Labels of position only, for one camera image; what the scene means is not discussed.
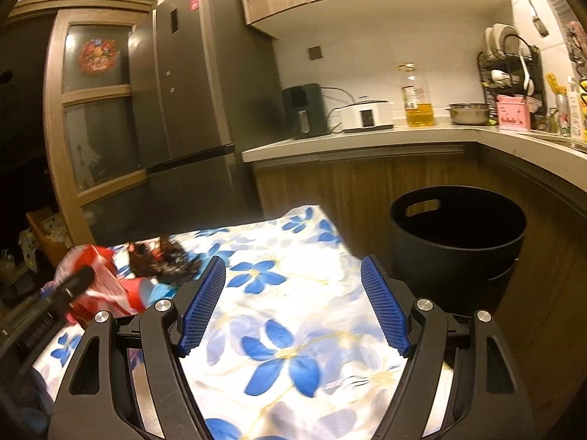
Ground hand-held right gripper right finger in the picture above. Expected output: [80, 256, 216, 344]
[361, 255, 537, 440]

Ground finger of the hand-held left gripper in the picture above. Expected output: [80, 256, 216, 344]
[52, 267, 96, 301]

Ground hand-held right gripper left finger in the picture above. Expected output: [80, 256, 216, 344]
[48, 256, 227, 440]

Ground red and white snack packet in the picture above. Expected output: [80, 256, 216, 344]
[52, 245, 147, 326]

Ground blue plastic bag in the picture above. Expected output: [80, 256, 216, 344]
[138, 279, 181, 306]

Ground dark brown wrapper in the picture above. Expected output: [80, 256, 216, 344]
[126, 235, 203, 283]

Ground black round trash bin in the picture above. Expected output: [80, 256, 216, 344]
[390, 186, 526, 326]

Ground polka dot cloth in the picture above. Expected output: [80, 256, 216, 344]
[18, 231, 40, 273]

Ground blue floral tablecloth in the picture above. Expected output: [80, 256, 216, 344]
[30, 204, 455, 440]

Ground wooden lower cabinet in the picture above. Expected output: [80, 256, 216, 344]
[252, 144, 587, 422]

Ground wooden framed glass door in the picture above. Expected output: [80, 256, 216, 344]
[43, 7, 154, 250]

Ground white rice cooker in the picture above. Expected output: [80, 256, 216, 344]
[339, 96, 395, 133]

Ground cooking oil bottle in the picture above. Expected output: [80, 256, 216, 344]
[398, 63, 435, 128]

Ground grey refrigerator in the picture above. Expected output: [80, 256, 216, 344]
[127, 0, 287, 235]

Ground stainless steel bowl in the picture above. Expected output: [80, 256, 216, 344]
[446, 103, 491, 125]

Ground black air fryer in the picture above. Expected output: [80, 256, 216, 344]
[281, 83, 328, 140]

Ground round red door sticker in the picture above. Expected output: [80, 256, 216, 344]
[78, 39, 115, 74]

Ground pink utensil box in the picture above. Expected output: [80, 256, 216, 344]
[495, 95, 533, 133]

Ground steel sink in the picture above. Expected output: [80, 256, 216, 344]
[534, 131, 587, 148]

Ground metal can with red star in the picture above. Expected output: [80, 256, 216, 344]
[556, 94, 572, 136]

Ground white bottle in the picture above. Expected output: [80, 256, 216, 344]
[569, 78, 584, 140]

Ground black dish rack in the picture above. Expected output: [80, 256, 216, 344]
[477, 34, 548, 117]

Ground white plates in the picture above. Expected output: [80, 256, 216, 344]
[484, 23, 519, 60]

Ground hanging slotted spatula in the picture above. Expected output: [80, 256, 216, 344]
[514, 0, 550, 37]

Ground hanging pink cloth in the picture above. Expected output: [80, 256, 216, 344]
[564, 23, 587, 62]

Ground black power cable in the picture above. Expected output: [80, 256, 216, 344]
[321, 86, 359, 133]

